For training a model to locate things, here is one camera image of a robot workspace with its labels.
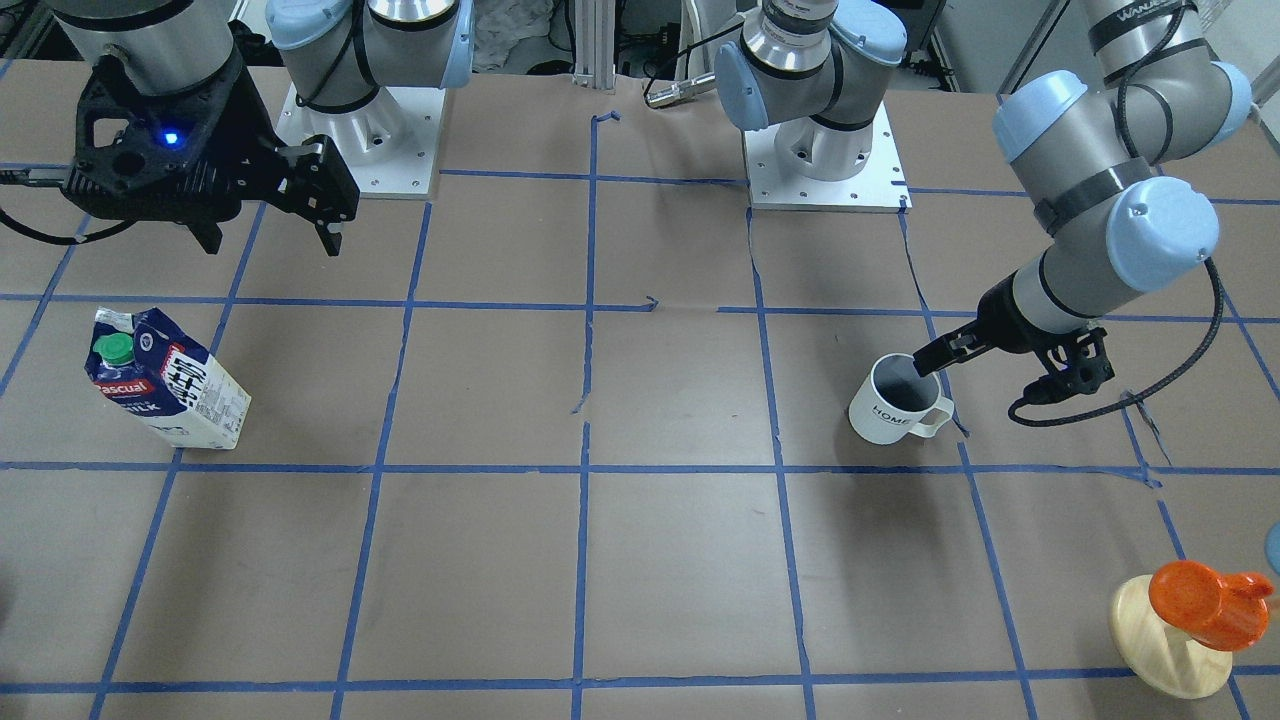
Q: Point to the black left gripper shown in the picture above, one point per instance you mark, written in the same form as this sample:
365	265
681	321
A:
998	312

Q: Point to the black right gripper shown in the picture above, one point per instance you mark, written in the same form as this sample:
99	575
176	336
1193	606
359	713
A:
262	153

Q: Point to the white mug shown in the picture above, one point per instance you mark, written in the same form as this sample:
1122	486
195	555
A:
895	401

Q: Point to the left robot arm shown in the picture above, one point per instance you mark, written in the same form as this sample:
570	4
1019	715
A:
816	72

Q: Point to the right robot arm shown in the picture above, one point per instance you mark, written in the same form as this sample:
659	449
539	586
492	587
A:
337	55

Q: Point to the blue white milk carton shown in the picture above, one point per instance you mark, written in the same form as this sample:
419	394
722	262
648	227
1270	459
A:
146	364

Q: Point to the blue mug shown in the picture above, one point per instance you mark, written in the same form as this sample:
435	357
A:
1271	547

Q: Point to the orange mug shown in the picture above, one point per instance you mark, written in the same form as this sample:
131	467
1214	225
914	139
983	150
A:
1223	612

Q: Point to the wooden mug tree stand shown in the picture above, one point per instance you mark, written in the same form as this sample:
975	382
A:
1161	655

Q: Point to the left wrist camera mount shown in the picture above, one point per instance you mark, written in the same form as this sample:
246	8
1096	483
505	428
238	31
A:
1074	364

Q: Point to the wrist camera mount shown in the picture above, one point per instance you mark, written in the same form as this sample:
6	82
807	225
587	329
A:
1074	364
143	158

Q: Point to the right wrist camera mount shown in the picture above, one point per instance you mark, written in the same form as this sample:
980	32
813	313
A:
143	158

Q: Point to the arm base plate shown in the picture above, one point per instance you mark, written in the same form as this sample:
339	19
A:
802	166
390	145

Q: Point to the aluminium frame post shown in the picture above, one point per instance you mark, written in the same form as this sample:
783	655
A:
594	42

